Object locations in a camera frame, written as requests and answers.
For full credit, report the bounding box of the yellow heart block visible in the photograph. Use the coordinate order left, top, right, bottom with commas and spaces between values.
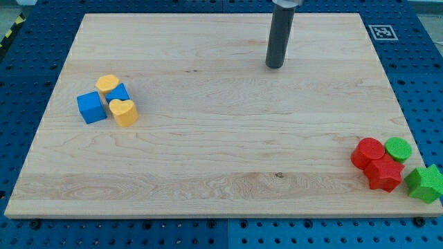
109, 99, 138, 127

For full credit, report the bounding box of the blue triangle block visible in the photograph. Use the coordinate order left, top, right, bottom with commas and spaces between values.
105, 83, 130, 103

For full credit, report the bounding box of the black yellow hazard tape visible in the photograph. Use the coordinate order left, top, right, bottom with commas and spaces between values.
1, 12, 26, 51

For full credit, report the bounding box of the light wooden board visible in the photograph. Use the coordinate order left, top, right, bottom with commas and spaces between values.
5, 13, 442, 219

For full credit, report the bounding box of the green star block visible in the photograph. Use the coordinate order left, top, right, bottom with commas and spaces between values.
404, 164, 442, 204

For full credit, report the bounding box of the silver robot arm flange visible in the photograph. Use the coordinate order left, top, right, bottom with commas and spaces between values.
272, 0, 304, 8

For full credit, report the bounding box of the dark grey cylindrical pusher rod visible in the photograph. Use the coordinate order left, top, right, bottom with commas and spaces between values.
265, 4, 296, 69

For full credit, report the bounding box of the yellow hexagon block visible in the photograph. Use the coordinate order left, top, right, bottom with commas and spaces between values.
95, 74, 120, 95

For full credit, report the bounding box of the red star block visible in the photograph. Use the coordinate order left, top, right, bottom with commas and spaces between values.
363, 154, 405, 193

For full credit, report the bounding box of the white fiducial marker tag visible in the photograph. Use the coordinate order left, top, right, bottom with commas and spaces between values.
369, 24, 398, 41

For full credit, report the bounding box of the blue cube block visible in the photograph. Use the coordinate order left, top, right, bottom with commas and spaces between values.
77, 91, 107, 124

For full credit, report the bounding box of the green cylinder block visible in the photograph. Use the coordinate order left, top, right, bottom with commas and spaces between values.
384, 137, 413, 163

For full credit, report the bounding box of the red cylinder block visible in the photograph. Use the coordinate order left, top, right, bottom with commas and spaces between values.
350, 138, 385, 170

